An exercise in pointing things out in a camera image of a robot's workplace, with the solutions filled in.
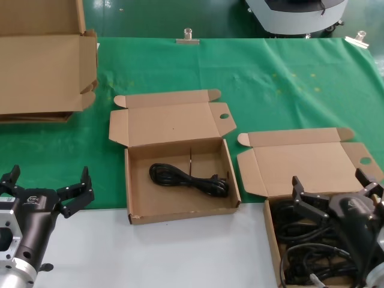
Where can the white wheeled humanoid robot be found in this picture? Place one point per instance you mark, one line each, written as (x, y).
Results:
(294, 15)

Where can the silver left wrist camera block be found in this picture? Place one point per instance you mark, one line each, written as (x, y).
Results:
(9, 240)

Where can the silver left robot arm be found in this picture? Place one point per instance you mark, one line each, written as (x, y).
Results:
(15, 276)

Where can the small open cardboard box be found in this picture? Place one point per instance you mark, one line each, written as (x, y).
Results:
(168, 120)
(300, 162)

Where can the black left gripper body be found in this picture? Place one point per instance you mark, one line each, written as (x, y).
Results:
(39, 222)

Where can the white table sheet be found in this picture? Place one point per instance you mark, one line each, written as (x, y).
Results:
(180, 255)

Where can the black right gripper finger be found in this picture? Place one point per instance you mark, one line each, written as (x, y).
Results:
(312, 204)
(373, 189)

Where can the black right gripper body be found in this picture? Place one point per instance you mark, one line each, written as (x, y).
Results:
(357, 222)

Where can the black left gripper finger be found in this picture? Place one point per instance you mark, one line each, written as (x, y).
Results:
(9, 183)
(78, 193)

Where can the large open cardboard box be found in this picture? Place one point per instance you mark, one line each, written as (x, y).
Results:
(39, 69)

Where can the silver binder clip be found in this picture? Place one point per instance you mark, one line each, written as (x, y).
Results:
(187, 41)
(358, 40)

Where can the green tablecloth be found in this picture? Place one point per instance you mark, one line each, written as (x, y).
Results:
(270, 90)

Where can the open cardboard box stack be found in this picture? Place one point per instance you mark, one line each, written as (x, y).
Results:
(93, 85)

